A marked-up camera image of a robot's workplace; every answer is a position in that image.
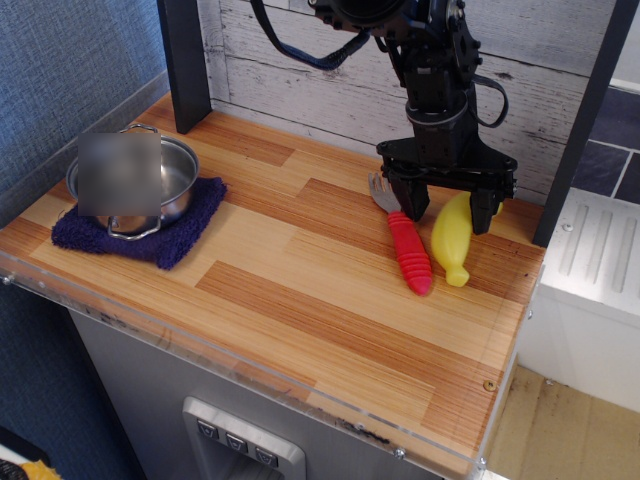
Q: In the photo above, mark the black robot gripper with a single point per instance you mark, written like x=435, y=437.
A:
x=450, y=155

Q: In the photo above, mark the yellow plastic toy banana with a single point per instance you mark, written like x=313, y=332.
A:
x=451, y=238

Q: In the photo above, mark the red handled toy fork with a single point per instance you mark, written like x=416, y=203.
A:
x=412, y=258

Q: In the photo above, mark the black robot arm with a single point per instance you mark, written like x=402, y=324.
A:
x=435, y=58

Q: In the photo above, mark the stainless steel pot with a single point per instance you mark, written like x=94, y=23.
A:
x=134, y=182

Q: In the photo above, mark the white toy sink unit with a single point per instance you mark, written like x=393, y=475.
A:
x=582, y=328

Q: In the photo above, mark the purple knitted cloth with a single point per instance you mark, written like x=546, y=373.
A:
x=165, y=248

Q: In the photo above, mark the clear acrylic edge guard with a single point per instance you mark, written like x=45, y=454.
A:
x=337, y=337

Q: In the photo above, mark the silver water dispenser panel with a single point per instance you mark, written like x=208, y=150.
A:
x=228, y=447

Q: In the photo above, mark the grey toy fridge cabinet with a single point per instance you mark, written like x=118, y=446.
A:
x=148, y=371

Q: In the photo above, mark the yellow object at corner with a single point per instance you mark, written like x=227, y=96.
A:
x=39, y=471

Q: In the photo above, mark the black right upright post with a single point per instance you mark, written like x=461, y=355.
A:
x=618, y=27

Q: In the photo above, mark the black upright post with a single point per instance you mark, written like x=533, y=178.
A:
x=618, y=27
x=185, y=59

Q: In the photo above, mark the black left upright post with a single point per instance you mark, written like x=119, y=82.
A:
x=185, y=59

